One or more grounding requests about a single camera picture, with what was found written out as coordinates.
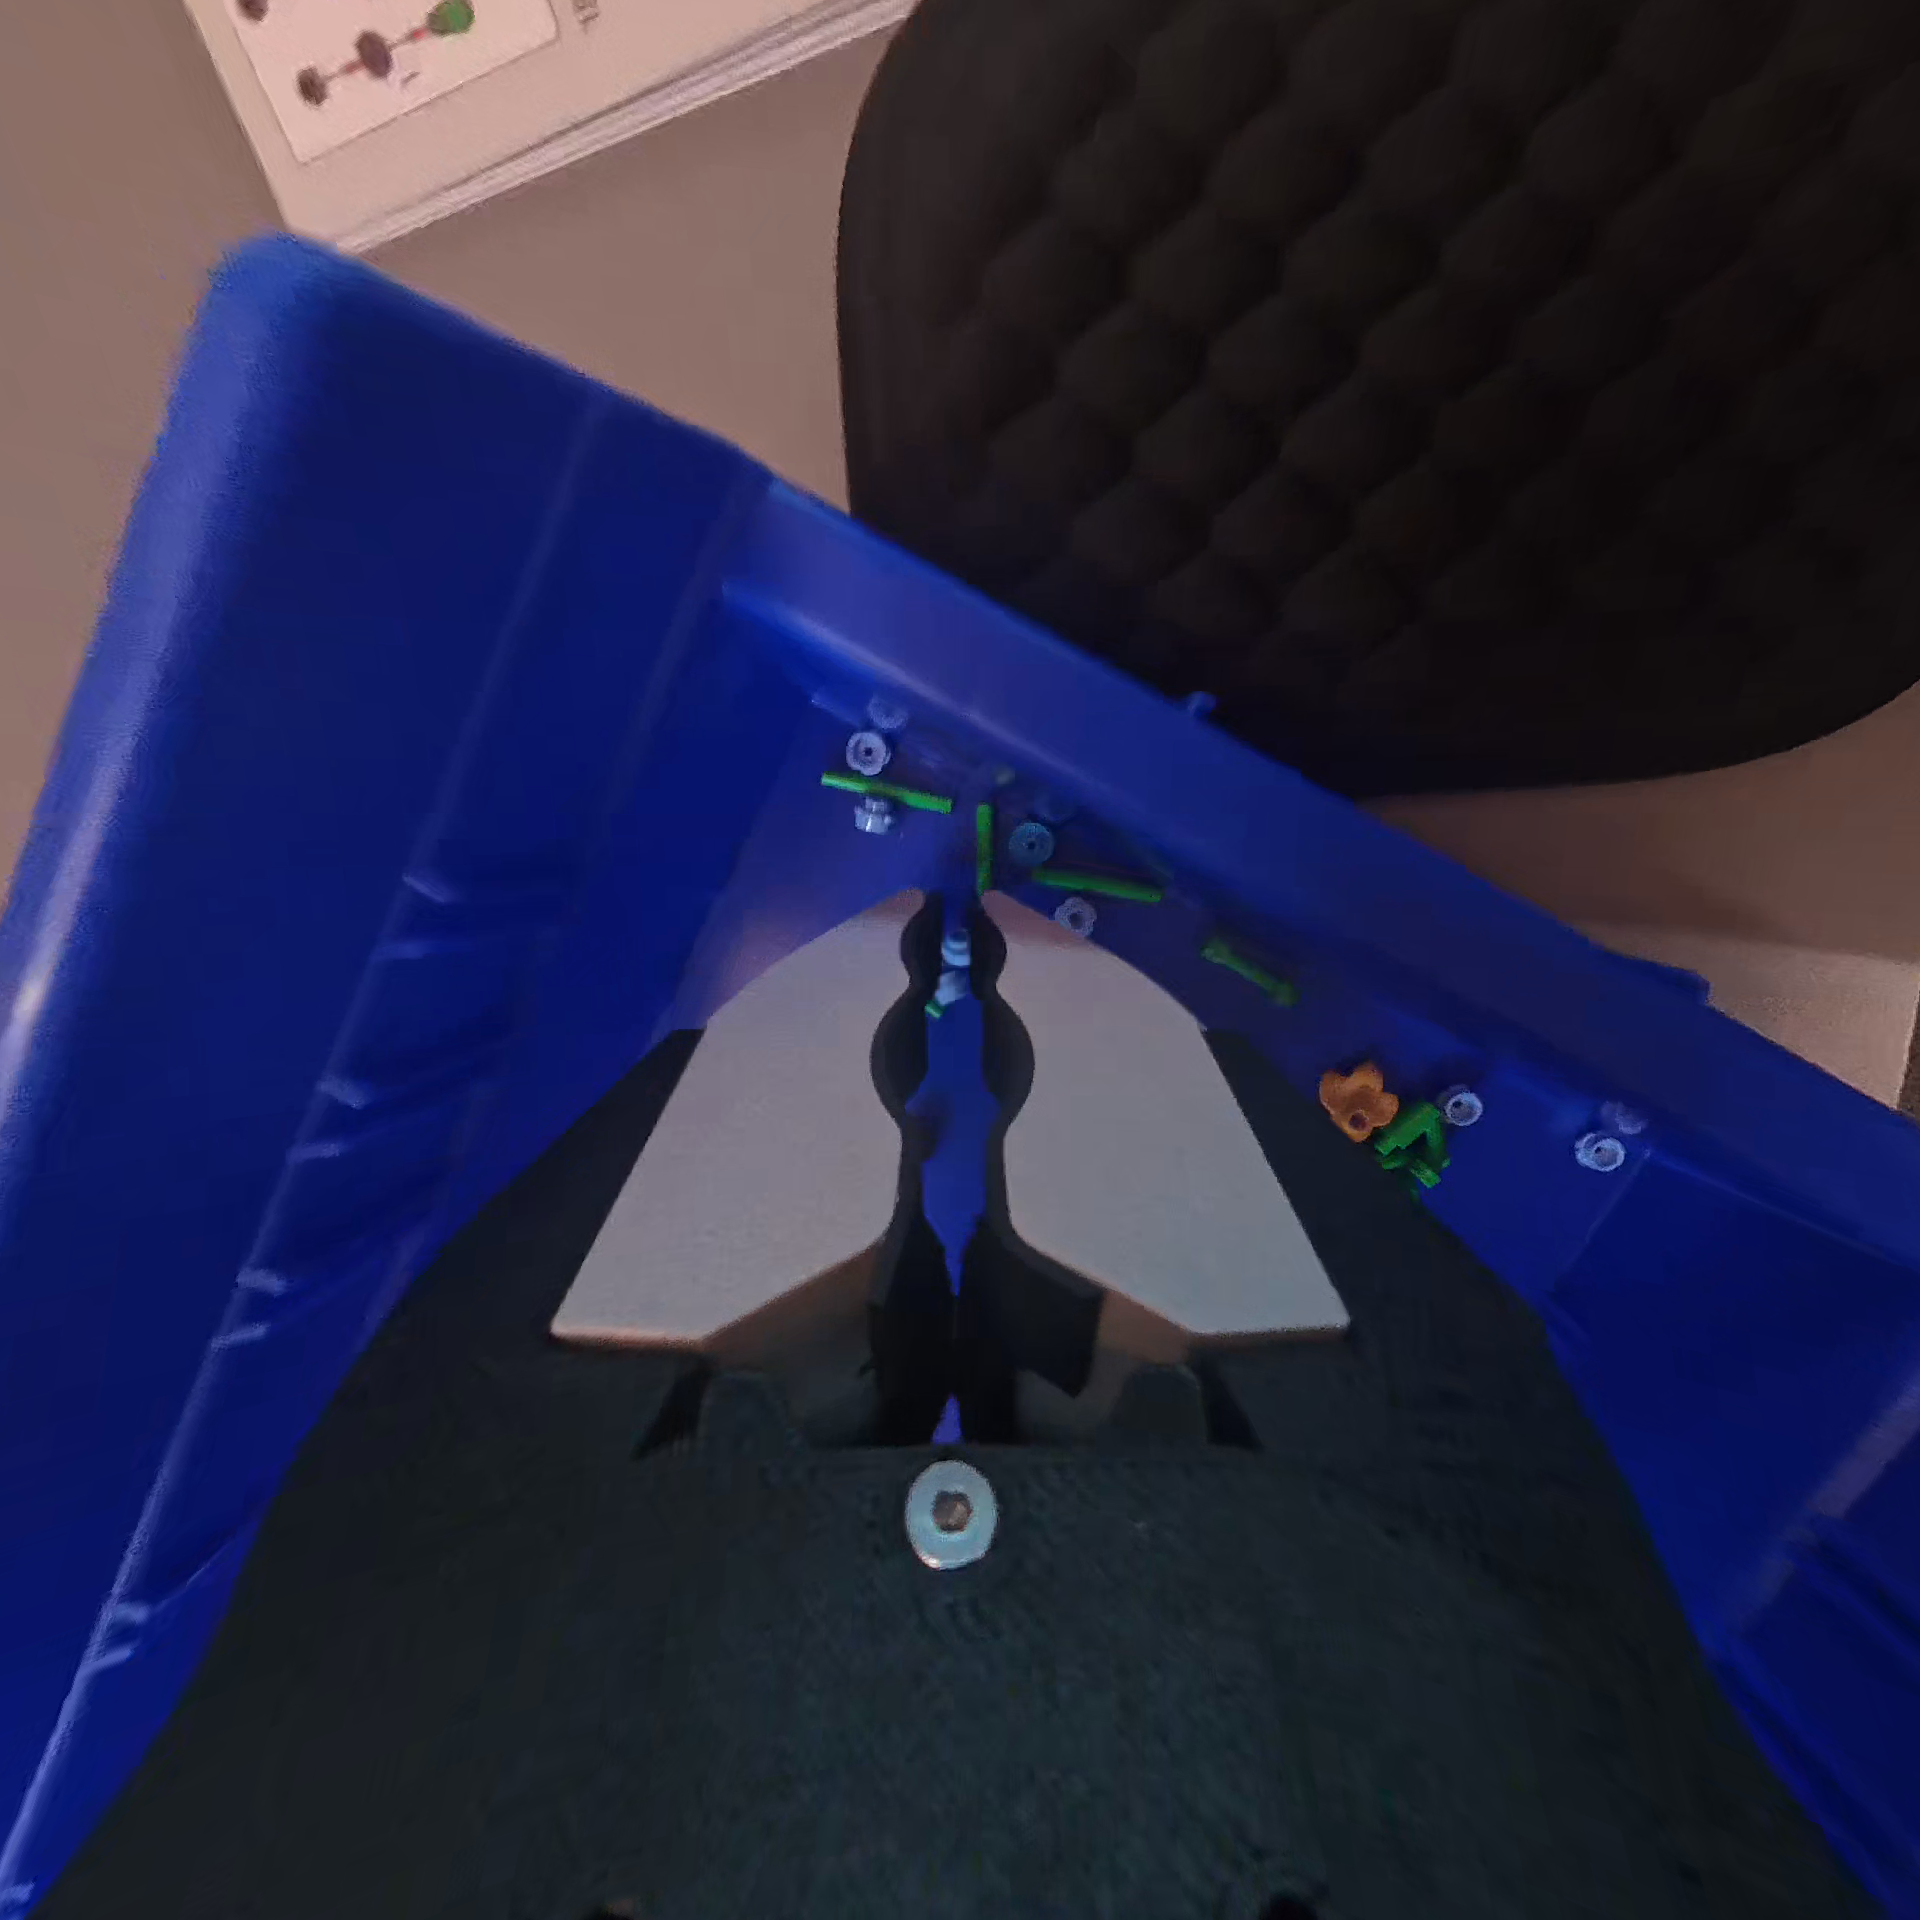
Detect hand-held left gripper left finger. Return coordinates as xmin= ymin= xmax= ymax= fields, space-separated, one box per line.
xmin=548 ymin=889 xmax=963 ymax=1444

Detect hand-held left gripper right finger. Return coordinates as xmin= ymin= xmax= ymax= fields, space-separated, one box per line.
xmin=952 ymin=895 xmax=1352 ymax=1444

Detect black quilted wrist pad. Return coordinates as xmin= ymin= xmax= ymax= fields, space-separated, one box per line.
xmin=837 ymin=0 xmax=1920 ymax=800

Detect flower instruction booklet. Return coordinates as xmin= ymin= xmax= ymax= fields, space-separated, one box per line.
xmin=181 ymin=0 xmax=922 ymax=253

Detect blue plastic bin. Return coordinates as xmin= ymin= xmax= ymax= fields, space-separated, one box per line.
xmin=0 ymin=225 xmax=1920 ymax=1920

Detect scattered clear round studs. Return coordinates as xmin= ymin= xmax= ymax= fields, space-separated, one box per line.
xmin=844 ymin=692 xmax=1648 ymax=1178

